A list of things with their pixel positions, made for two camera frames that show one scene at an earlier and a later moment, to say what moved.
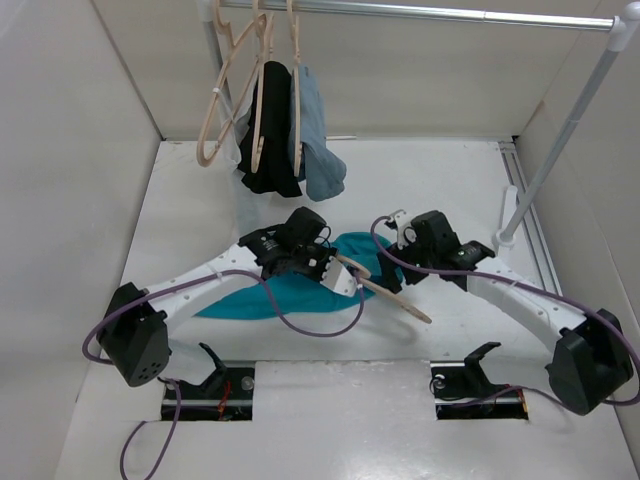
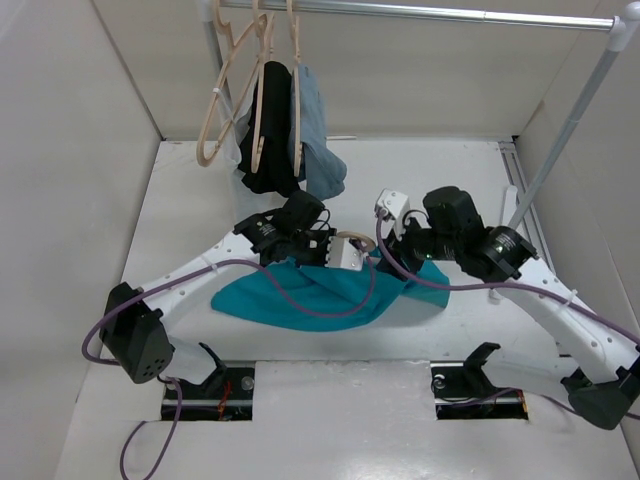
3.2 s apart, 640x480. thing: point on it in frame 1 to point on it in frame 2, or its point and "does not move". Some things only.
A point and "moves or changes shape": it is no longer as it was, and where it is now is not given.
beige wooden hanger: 385,291 to 353,234
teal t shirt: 299,293 moves or changes shape
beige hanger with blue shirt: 297,94 does not move
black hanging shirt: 275,173 does not move
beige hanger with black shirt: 264,28 does not move
